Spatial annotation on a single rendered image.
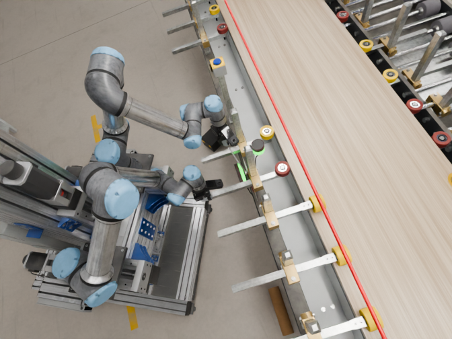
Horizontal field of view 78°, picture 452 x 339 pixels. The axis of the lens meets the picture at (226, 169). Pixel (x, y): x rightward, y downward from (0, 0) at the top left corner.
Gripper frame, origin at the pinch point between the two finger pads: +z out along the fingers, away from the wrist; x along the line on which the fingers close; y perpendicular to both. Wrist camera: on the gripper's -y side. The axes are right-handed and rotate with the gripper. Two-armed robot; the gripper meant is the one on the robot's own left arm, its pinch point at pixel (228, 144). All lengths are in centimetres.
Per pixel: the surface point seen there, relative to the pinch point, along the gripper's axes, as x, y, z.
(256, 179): -1.4, -21.3, 10.9
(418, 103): -94, -44, 7
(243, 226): 20.5, -39.8, 1.7
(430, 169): -68, -72, 7
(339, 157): -41, -41, 8
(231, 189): 12.4, -16.8, 12.0
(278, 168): -13.3, -25.1, 7.4
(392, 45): -123, -5, 10
